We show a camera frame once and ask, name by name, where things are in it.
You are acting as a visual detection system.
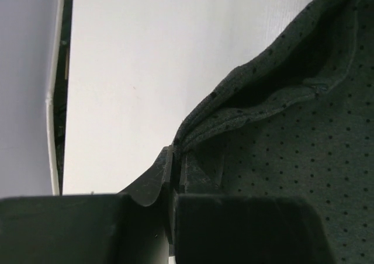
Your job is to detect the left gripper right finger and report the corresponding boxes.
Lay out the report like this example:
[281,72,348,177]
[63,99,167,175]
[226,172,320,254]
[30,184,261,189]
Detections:
[174,154,335,263]

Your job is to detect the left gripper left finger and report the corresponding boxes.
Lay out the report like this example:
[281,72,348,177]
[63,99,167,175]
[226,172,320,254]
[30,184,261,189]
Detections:
[1,147,173,263]

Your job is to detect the dark grey dotted skirt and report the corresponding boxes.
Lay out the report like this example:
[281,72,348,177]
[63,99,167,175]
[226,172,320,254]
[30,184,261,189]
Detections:
[174,0,373,263]

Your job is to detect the white back wall trim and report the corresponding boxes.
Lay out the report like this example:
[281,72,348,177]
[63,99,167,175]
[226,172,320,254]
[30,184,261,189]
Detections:
[45,0,67,196]

